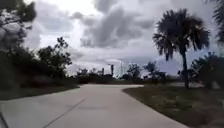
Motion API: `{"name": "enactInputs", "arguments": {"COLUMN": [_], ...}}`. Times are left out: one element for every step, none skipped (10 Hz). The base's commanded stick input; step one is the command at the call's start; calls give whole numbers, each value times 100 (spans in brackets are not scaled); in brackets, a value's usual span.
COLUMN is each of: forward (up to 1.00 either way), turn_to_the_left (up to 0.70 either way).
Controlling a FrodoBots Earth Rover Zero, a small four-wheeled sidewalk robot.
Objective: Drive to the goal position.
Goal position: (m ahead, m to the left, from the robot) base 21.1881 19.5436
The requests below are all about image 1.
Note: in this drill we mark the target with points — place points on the row of distant trees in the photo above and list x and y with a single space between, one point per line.
133 73

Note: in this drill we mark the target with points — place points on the pale concrete path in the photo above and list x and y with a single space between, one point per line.
100 106

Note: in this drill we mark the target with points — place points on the palm tree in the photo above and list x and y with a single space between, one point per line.
181 33

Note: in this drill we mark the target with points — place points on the dry grass patch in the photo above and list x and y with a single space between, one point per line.
180 101

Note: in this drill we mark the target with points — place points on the dark bushy trees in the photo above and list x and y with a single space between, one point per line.
30 66

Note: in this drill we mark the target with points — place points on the dark grass strip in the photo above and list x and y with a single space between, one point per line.
30 92

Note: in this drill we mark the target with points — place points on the dark bush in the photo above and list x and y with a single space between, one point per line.
208 70

